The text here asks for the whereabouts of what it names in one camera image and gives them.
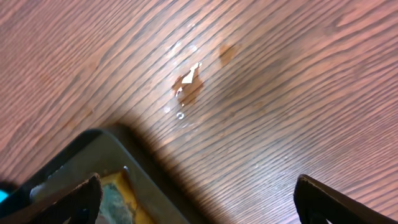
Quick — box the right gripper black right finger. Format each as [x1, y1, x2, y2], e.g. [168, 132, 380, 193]
[294, 174, 397, 224]

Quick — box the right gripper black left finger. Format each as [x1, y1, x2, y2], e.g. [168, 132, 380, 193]
[1, 173, 103, 223]

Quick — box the green yellow sponge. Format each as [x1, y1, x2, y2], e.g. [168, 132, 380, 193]
[96, 170, 155, 224]

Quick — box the black water tray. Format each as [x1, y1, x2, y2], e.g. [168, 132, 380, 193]
[1, 126, 206, 223]

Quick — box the blue plastic tray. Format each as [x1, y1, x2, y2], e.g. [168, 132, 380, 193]
[0, 190, 9, 202]

